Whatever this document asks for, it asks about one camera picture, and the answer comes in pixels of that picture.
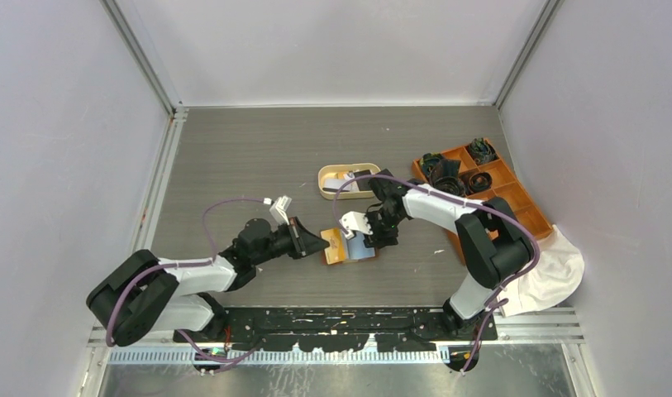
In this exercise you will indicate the cream oval tray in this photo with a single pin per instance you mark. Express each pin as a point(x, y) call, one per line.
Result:
point(347, 167)

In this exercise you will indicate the dark green item bundle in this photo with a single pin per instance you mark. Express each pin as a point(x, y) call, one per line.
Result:
point(481, 151)

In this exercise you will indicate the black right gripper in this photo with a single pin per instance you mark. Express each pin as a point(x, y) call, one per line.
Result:
point(380, 240)

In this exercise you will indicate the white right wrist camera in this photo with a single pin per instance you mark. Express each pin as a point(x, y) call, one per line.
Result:
point(354, 222)

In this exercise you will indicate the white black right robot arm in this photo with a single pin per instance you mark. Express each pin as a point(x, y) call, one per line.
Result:
point(495, 247)

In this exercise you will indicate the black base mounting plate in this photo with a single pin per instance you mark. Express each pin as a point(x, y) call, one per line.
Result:
point(394, 329)

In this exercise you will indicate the white bucket hat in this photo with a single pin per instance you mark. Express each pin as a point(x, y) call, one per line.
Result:
point(557, 275)

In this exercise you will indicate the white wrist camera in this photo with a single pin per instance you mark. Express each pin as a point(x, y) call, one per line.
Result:
point(279, 209)
point(354, 222)

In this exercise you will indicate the brown leather card holder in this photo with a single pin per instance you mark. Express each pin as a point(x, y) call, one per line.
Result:
point(357, 250)

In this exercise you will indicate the orange gold card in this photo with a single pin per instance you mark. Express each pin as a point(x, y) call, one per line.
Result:
point(337, 251)

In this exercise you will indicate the black card in tray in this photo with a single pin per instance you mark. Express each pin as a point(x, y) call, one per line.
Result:
point(363, 179)

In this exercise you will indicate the blue yellow item bundle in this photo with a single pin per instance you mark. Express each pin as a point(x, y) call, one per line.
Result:
point(428, 162)

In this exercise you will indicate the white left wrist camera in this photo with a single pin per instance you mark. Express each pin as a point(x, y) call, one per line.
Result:
point(279, 209)

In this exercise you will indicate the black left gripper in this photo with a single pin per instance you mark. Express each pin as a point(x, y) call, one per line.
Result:
point(303, 241)

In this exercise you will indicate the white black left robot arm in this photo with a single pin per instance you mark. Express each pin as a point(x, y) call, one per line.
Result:
point(146, 293)

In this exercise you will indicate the white cards in tray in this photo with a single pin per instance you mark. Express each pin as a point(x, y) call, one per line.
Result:
point(331, 182)

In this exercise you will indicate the orange compartment organizer box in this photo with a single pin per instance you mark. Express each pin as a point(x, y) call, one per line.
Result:
point(458, 174)

